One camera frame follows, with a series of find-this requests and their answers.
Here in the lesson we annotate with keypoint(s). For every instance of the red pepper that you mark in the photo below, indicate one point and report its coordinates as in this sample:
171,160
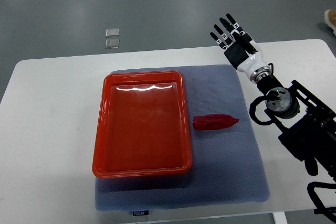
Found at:
214,122

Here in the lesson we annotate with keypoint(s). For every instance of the lower metal floor plate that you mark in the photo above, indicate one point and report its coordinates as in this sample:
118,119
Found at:
112,43

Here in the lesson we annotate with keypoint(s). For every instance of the upper metal floor plate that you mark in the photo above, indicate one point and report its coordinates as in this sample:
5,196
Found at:
112,32

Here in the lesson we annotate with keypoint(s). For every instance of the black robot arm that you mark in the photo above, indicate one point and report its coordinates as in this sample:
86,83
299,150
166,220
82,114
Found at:
307,125

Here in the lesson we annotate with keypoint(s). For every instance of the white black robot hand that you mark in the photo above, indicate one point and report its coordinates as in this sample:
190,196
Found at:
239,55

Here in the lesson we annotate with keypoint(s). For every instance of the red plastic tray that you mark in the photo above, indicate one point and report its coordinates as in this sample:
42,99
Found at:
142,126

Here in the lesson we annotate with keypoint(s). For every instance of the black mat label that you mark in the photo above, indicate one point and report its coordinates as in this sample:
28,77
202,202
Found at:
140,213

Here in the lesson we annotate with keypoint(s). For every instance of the metal floor plate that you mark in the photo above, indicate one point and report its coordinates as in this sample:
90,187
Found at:
112,43
112,32

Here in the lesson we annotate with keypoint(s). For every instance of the tan shoe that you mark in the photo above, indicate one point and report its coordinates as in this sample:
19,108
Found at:
330,19

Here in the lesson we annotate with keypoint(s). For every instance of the white table leg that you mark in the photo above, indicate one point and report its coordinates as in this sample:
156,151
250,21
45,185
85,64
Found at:
279,218

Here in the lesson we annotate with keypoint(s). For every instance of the blue-grey mesh mat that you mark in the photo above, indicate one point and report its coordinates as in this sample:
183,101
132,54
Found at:
227,165

